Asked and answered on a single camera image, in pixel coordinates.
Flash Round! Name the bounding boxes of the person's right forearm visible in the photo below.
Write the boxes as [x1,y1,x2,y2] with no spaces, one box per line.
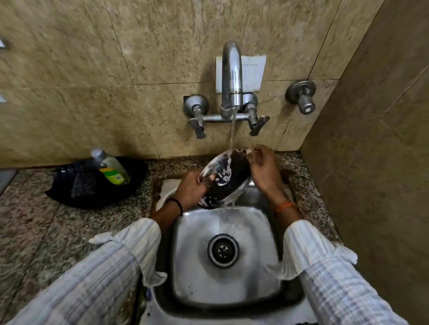
[268,202,409,325]

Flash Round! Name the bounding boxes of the chrome wall-mounted faucet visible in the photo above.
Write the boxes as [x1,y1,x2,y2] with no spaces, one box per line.
[183,42,271,139]

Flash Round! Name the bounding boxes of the white wall switch plate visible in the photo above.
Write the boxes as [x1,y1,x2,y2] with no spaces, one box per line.
[215,55,267,94]

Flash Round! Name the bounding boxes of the stainless steel sink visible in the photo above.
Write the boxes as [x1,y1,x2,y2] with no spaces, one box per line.
[139,179,319,325]

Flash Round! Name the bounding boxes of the round sink drain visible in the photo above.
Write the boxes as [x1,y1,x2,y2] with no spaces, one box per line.
[207,234,240,269]

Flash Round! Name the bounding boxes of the black plastic tray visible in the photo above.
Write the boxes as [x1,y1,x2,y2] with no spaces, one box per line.
[45,157,149,210]

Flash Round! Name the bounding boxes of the person's left forearm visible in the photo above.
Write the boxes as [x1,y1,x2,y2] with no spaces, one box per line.
[7,199,183,325]

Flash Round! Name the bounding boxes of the person's right hand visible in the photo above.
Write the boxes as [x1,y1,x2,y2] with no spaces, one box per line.
[246,144,285,203]

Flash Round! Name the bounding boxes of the chrome wall stop valve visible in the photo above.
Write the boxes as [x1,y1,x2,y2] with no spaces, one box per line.
[285,80,316,115]

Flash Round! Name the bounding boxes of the clear dish soap bottle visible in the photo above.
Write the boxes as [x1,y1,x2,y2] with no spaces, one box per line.
[91,149,131,186]

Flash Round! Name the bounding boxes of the black wrist band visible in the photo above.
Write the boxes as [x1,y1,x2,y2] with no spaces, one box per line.
[166,198,183,216]

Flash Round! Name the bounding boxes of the person's left hand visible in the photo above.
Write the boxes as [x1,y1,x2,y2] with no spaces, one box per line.
[174,170,216,213]

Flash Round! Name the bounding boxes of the dark scrub sponge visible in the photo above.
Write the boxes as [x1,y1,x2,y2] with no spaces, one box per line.
[70,172,92,199]

